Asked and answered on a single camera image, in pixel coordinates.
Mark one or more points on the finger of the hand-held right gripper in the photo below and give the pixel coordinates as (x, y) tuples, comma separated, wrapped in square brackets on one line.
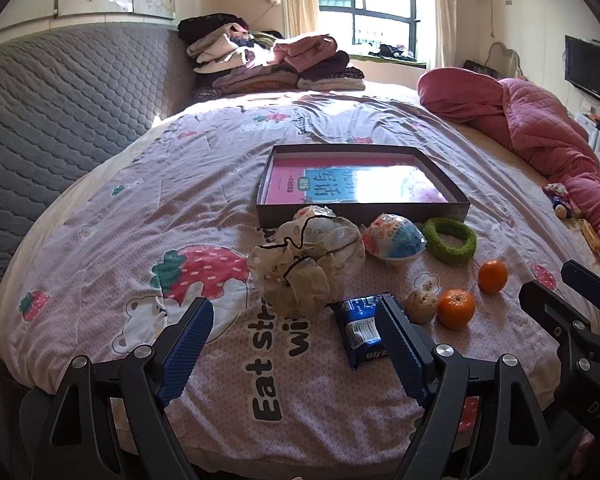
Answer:
[(590, 285), (547, 307)]

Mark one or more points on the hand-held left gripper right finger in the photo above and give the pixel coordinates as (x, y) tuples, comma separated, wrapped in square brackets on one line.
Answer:
[(402, 355)]

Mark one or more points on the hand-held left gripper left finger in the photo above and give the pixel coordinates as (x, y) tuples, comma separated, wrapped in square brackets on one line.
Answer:
[(187, 355)]

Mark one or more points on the blue snack packet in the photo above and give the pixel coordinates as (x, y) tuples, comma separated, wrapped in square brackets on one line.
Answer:
[(360, 330)]

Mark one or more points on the brown walnut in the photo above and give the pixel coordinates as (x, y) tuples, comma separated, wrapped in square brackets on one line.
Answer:
[(421, 306)]

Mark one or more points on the orange mandarin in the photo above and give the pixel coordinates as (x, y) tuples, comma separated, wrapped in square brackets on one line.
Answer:
[(456, 308), (492, 276)]

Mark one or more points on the green fuzzy hair scrunchie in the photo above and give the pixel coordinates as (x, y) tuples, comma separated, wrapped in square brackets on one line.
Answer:
[(455, 256)]

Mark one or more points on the blue surprise egg toy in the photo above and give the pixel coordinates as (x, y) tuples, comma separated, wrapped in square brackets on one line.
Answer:
[(395, 240)]

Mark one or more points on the beige spotted hair scrunchie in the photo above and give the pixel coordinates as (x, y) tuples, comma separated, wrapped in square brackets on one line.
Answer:
[(300, 260)]

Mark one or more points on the shallow brown cardboard box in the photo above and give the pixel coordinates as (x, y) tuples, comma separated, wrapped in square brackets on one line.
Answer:
[(280, 212)]

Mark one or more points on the small colourful toy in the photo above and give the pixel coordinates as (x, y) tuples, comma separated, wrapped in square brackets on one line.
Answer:
[(560, 200)]

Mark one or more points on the strawberry printed bedsheet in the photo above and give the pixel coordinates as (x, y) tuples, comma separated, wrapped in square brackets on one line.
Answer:
[(155, 220)]

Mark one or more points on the pink quilted blanket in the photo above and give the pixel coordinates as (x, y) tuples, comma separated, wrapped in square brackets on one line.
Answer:
[(535, 120)]

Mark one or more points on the pink and blue book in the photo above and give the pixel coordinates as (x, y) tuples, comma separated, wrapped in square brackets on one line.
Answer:
[(360, 180)]

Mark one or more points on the black flat television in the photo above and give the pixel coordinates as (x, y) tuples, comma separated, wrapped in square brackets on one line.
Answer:
[(592, 70)]

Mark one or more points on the grey quilted headboard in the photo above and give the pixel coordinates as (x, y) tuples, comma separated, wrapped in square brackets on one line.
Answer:
[(55, 125)]

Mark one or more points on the dark clothes on windowsill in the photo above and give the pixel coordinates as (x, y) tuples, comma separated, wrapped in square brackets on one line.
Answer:
[(397, 52)]

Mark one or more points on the pile of folded clothes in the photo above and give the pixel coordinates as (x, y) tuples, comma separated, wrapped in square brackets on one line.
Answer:
[(270, 65)]

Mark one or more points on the beige curtain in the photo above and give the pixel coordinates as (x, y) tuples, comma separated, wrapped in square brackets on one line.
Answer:
[(444, 10), (300, 0)]

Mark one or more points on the dark framed window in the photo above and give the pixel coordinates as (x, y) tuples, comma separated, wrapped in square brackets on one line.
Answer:
[(375, 5)]

